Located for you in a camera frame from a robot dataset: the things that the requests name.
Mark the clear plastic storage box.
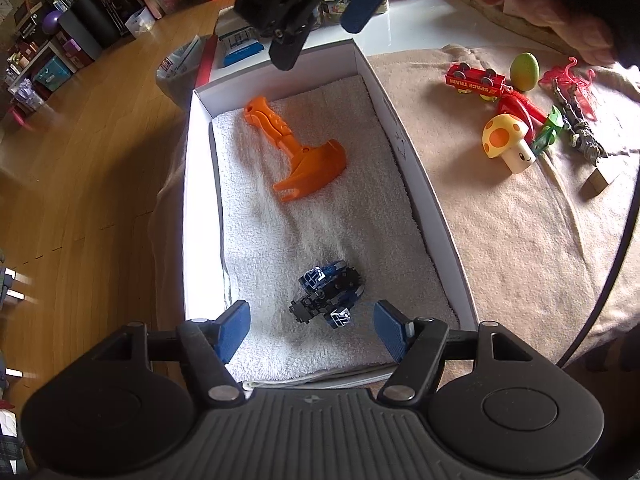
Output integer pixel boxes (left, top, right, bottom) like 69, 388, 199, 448
125, 7, 157, 38

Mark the person's right hand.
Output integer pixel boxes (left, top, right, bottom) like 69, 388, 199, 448
472, 0, 618, 66

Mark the beige blanket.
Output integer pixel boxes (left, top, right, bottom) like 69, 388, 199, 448
155, 42, 640, 396

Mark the white plastic bag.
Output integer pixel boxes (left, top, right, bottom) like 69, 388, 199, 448
156, 35, 206, 96

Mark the red toy train car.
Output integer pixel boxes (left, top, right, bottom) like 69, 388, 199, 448
444, 61, 506, 103

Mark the dark toy figure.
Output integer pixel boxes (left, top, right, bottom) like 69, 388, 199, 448
552, 77, 610, 163

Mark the teal storage box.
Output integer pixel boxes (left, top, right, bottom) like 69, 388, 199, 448
34, 57, 71, 92

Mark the green cracked toy egg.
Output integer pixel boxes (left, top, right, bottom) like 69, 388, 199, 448
509, 52, 541, 92

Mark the yellow mushroom toy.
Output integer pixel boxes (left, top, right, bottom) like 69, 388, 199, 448
481, 112, 537, 176

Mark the black bin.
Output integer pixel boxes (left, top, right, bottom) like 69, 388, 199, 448
59, 0, 143, 50

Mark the white towel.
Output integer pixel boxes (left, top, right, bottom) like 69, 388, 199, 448
209, 74, 458, 383

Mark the blue toy robot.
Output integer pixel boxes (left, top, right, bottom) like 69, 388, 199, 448
288, 260, 365, 331

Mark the red strawberry toy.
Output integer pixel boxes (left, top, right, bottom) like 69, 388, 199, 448
496, 91, 548, 126

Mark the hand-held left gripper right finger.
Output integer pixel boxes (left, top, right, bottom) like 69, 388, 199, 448
372, 300, 533, 406

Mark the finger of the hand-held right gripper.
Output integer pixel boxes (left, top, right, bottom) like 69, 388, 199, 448
340, 0, 391, 34
269, 25, 313, 71

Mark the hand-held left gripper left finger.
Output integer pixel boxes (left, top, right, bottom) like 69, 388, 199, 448
90, 300, 251, 406

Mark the blue book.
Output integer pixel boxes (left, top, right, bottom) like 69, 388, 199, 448
217, 25, 266, 68

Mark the small wooden block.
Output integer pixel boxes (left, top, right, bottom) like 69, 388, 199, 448
580, 165, 623, 197

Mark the thin black cable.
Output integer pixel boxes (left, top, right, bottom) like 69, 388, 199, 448
557, 192, 640, 368

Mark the white cardboard box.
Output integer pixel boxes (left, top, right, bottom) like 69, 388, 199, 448
181, 40, 480, 391

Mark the red stick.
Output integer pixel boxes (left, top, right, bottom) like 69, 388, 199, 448
194, 35, 219, 92

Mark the green toy piece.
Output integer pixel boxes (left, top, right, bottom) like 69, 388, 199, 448
531, 105, 566, 156

